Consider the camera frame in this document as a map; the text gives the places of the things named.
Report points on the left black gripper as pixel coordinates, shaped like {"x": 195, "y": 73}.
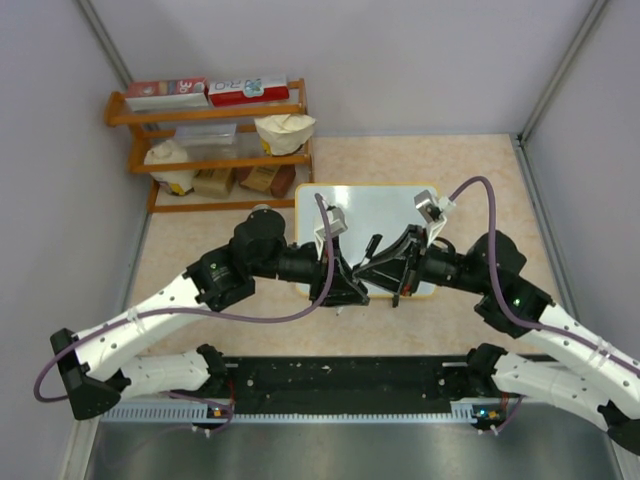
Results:
{"x": 344, "y": 290}

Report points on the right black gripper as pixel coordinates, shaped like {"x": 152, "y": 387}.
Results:
{"x": 394, "y": 274}

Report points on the yellow framed whiteboard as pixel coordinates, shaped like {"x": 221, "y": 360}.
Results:
{"x": 369, "y": 209}

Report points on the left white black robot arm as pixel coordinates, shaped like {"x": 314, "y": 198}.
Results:
{"x": 101, "y": 366}

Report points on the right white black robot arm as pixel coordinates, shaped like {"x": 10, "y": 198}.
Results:
{"x": 599, "y": 382}

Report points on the black drink can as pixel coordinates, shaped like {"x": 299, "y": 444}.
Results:
{"x": 261, "y": 207}

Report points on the reddish brown packet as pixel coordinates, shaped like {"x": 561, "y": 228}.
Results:
{"x": 272, "y": 180}

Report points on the cream paper bag right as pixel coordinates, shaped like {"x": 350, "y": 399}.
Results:
{"x": 284, "y": 134}

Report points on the tan brown box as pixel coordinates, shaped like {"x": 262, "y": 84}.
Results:
{"x": 214, "y": 183}

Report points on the clear plastic container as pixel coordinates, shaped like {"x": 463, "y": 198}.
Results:
{"x": 208, "y": 141}

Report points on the red white box right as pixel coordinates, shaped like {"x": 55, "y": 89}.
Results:
{"x": 249, "y": 90}

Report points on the red white box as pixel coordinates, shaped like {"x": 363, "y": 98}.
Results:
{"x": 175, "y": 94}
{"x": 249, "y": 90}

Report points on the red white box left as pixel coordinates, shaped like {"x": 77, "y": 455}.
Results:
{"x": 175, "y": 94}

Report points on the wooden three tier shelf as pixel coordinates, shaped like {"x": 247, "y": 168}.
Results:
{"x": 150, "y": 129}

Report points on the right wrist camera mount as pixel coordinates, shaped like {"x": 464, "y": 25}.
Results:
{"x": 435, "y": 211}

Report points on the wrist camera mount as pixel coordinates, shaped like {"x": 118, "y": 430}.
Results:
{"x": 332, "y": 228}
{"x": 435, "y": 211}

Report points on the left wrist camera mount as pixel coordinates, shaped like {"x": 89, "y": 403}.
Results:
{"x": 332, "y": 228}

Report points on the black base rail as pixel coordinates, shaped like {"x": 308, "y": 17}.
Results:
{"x": 346, "y": 385}

